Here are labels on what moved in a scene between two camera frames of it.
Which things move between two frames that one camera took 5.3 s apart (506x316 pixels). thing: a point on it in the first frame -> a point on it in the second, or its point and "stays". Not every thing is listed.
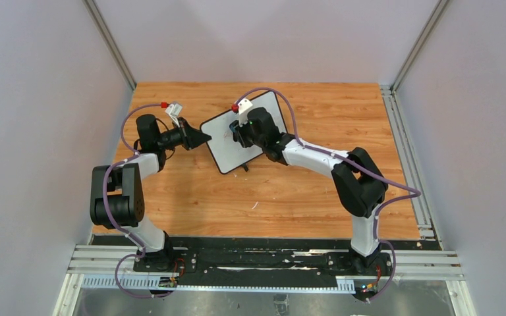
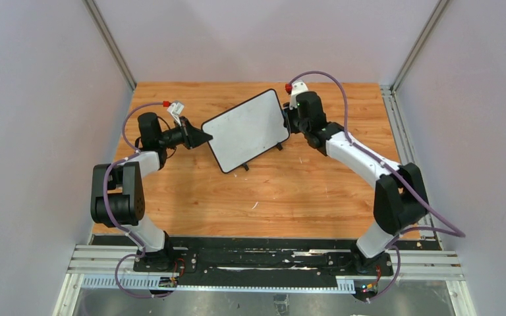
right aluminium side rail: [421, 204] stays
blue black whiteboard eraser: [232, 124] -> [286, 119]
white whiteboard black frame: [223, 147] stays
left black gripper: [186, 135] stays
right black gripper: [239, 134] -> [291, 118]
